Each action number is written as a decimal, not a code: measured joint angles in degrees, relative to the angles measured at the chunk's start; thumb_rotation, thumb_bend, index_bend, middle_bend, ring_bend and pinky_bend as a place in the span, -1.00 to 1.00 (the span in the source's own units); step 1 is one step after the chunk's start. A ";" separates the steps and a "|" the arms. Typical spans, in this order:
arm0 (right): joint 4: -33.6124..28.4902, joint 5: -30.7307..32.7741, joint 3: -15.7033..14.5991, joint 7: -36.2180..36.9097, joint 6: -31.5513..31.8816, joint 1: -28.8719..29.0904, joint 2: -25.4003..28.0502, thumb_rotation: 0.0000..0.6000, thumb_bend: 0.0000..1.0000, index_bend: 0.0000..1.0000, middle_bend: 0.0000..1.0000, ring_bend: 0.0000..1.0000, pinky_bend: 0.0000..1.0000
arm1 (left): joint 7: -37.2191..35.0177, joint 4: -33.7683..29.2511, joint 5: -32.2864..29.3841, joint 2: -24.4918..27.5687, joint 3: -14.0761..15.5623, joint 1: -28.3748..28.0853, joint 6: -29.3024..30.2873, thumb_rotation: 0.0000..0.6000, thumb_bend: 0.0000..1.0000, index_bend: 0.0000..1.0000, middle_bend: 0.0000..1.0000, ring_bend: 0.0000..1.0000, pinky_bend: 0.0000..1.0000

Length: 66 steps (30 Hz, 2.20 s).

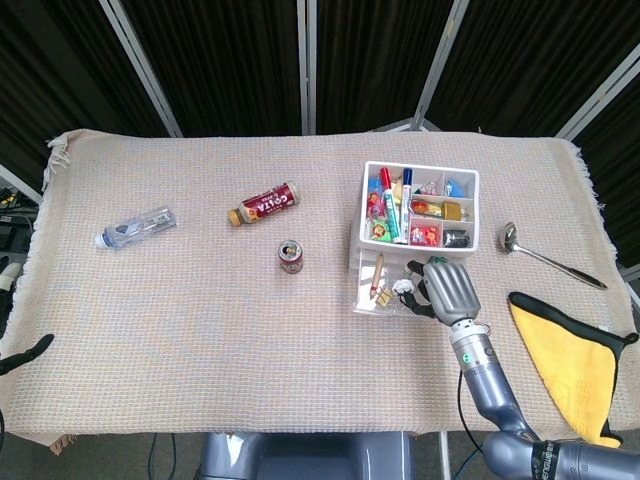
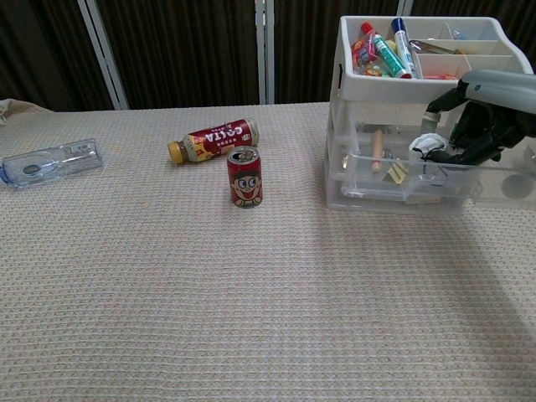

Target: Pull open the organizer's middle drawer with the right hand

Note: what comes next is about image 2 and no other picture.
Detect Costa coffee bottle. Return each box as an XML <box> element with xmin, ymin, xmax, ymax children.
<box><xmin>167</xmin><ymin>117</ymin><xmax>260</xmax><ymax>165</ymax></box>

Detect clear plastic drawer with clips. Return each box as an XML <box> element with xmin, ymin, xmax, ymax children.
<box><xmin>341</xmin><ymin>121</ymin><xmax>536</xmax><ymax>210</ymax></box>

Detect gold binder clip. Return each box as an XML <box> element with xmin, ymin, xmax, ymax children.
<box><xmin>384</xmin><ymin>161</ymin><xmax>410</xmax><ymax>183</ymax></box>

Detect red cartoon face can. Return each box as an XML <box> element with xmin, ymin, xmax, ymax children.
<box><xmin>226</xmin><ymin>146</ymin><xmax>263</xmax><ymax>209</ymax></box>

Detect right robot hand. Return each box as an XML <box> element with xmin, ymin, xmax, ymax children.
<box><xmin>422</xmin><ymin>69</ymin><xmax>536</xmax><ymax>167</ymax></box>

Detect red snack packet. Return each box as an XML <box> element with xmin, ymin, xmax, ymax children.
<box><xmin>350</xmin><ymin>33</ymin><xmax>380</xmax><ymax>70</ymax></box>

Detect clear plastic water bottle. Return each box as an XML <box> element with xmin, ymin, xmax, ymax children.
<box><xmin>0</xmin><ymin>137</ymin><xmax>105</xmax><ymax>190</ymax></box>

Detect white drawer organizer box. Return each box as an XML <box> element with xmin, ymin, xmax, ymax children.
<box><xmin>324</xmin><ymin>15</ymin><xmax>535</xmax><ymax>217</ymax></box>

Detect red capped green marker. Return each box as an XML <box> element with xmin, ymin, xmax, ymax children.
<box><xmin>360</xmin><ymin>21</ymin><xmax>414</xmax><ymax>80</ymax></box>

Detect green yellow snack packet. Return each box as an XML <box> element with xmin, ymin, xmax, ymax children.
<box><xmin>362</xmin><ymin>64</ymin><xmax>393</xmax><ymax>79</ymax></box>

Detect beige woven tablecloth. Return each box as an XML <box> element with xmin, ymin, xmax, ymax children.
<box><xmin>0</xmin><ymin>98</ymin><xmax>536</xmax><ymax>402</ymax></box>

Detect wooden stick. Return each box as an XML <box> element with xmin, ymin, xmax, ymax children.
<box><xmin>371</xmin><ymin>128</ymin><xmax>386</xmax><ymax>173</ymax></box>

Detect blue capped white marker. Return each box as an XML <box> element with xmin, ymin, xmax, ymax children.
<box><xmin>391</xmin><ymin>17</ymin><xmax>424</xmax><ymax>80</ymax></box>

